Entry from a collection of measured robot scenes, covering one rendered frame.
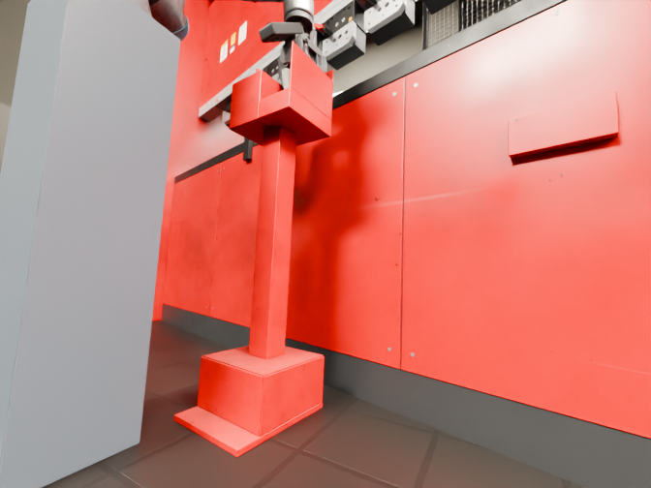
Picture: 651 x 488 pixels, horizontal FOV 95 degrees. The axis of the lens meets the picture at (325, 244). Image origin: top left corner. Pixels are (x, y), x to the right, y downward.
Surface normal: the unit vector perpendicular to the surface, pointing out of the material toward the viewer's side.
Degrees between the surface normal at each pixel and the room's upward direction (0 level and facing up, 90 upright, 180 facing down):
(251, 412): 90
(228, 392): 90
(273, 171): 90
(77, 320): 90
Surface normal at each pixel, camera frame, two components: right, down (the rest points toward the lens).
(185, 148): 0.73, -0.04
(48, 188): 0.88, -0.01
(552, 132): -0.69, -0.11
